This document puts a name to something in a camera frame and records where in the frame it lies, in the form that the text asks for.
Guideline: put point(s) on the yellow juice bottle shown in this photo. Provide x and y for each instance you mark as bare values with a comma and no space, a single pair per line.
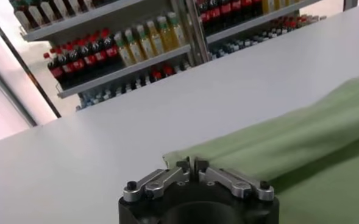
167,33
146,42
156,38
178,29
135,47
125,51

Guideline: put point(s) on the red cap cola bottle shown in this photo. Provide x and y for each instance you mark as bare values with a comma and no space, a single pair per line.
78,64
112,51
57,72
90,60
68,68
100,56

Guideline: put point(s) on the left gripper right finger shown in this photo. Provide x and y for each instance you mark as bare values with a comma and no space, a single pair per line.
228,179

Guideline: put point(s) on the green shirt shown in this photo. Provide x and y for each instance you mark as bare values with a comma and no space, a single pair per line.
304,146

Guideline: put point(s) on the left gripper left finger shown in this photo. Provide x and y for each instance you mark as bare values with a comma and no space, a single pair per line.
164,179

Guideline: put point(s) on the grey beverage shelf unit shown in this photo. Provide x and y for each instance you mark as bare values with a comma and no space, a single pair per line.
121,72
243,27

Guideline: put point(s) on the black slanted metal pole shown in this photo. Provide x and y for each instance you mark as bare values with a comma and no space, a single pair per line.
22,61

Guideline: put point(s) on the grey window frame post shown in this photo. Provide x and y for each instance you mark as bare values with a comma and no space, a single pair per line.
11,94

